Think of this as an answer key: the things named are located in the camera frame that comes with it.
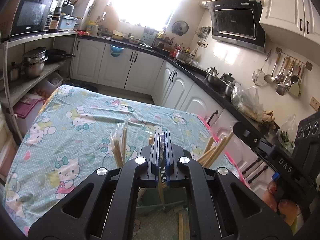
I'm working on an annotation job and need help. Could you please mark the pink storage box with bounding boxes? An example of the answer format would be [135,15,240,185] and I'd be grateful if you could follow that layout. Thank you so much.
[13,93,43,136]

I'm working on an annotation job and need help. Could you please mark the wall fan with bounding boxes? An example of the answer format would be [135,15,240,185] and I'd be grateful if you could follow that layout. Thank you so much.
[172,20,189,36]

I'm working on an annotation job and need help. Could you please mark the black range hood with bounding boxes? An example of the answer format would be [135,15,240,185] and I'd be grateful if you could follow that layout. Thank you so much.
[206,0,266,53]

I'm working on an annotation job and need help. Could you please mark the light blue container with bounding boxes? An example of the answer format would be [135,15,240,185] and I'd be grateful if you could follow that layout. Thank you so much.
[58,15,77,31]

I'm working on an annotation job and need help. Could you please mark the green plastic utensil basket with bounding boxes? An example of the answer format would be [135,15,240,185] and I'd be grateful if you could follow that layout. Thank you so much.
[135,137,190,215]

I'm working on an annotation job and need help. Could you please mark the blue hanging basket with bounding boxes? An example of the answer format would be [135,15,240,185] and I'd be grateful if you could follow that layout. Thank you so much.
[110,45,124,57]

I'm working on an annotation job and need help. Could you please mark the black microwave oven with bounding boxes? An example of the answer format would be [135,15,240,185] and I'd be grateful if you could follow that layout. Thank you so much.
[1,0,56,39]

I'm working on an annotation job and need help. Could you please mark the hanging utensil rack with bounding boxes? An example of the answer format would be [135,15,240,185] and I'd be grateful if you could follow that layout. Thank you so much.
[252,47,313,97]

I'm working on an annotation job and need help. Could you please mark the blender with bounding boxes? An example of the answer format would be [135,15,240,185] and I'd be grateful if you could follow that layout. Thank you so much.
[49,0,70,33]

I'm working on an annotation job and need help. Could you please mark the black frying pan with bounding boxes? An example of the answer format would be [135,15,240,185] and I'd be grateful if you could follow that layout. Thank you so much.
[46,49,75,63]

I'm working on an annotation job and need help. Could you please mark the steel kettle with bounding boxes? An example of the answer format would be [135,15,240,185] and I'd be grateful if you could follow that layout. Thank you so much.
[206,67,221,86]

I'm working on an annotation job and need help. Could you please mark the hello kitty tablecloth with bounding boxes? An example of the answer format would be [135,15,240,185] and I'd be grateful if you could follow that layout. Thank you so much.
[2,84,241,240]

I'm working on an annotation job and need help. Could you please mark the right hand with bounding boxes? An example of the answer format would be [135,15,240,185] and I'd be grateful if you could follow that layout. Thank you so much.
[263,181,299,226]

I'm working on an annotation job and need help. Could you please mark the plastic drawer tower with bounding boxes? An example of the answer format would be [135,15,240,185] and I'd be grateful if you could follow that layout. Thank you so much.
[0,110,17,183]

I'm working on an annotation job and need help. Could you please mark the pink blanket under cloth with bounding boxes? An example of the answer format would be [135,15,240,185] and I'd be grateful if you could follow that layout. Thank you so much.
[198,111,256,188]

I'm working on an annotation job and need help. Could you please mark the stacked steel pots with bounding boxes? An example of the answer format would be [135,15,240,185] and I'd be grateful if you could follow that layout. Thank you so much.
[23,47,48,78]

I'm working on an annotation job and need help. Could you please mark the white upper cabinet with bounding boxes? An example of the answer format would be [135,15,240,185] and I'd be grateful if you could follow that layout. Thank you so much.
[260,0,319,47]

